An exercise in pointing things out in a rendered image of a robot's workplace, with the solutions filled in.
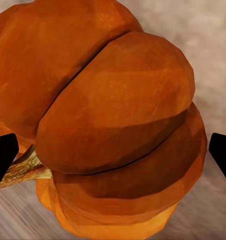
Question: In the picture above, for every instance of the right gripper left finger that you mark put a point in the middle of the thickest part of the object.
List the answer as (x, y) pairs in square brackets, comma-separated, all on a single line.
[(9, 148)]

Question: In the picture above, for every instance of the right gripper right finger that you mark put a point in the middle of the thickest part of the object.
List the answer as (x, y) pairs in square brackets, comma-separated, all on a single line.
[(217, 148)]

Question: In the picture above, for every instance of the pumpkin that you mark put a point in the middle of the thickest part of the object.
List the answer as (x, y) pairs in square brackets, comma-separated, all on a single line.
[(103, 114)]

